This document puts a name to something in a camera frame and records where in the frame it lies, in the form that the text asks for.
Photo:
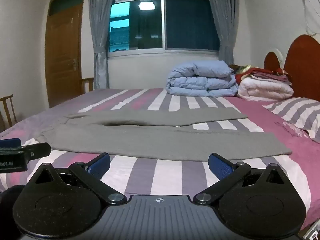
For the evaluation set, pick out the wooden chair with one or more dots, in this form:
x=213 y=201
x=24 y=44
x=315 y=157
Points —
x=87 y=83
x=7 y=110

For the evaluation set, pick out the bed with striped pink sheet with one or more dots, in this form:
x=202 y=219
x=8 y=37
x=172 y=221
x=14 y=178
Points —
x=170 y=177

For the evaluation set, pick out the sliding glass window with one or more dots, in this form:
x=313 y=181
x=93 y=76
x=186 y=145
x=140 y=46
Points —
x=185 y=22

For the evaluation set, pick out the folded light blue duvet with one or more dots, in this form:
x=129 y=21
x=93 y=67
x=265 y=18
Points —
x=200 y=80

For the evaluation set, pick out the folded white quilt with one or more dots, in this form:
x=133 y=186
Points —
x=265 y=88

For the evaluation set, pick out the brown wooden door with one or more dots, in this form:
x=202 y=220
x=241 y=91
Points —
x=63 y=55

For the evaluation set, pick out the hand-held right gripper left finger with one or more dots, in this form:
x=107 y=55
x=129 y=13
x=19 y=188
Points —
x=101 y=166

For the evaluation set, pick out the red-brown wooden headboard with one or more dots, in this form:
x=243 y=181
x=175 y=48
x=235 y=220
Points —
x=303 y=62

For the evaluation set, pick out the striped pillow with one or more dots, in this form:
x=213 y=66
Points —
x=297 y=115

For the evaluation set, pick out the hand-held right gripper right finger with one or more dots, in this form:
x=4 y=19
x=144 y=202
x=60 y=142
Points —
x=220 y=166

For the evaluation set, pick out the grey curtain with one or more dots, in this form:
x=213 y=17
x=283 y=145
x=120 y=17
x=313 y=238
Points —
x=225 y=22
x=100 y=30

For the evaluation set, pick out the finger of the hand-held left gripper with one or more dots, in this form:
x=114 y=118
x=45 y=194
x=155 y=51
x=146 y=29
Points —
x=37 y=151
x=10 y=143

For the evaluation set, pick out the folded pink sheet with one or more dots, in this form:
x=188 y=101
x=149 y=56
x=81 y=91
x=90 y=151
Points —
x=272 y=77

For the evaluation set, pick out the folded red patterned blanket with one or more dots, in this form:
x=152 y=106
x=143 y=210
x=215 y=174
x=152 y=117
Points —
x=246 y=72

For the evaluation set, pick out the grey pants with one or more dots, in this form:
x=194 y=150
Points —
x=150 y=140

